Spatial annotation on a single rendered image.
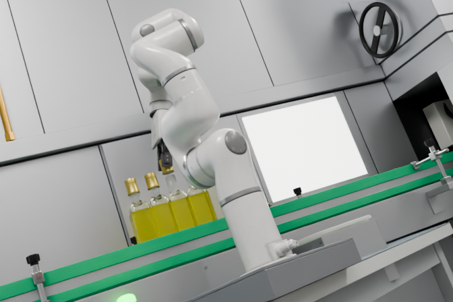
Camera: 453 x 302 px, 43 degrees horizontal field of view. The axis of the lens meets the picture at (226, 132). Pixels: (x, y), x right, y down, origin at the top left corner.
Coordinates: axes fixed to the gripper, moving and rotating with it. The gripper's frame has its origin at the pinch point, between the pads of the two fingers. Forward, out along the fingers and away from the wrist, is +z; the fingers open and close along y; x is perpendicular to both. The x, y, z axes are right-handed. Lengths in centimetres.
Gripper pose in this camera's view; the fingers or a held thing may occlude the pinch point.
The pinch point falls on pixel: (164, 162)
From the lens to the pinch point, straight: 169.0
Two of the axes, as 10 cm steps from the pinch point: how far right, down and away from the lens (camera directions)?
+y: 3.3, -3.6, -8.7
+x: 9.4, 0.3, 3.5
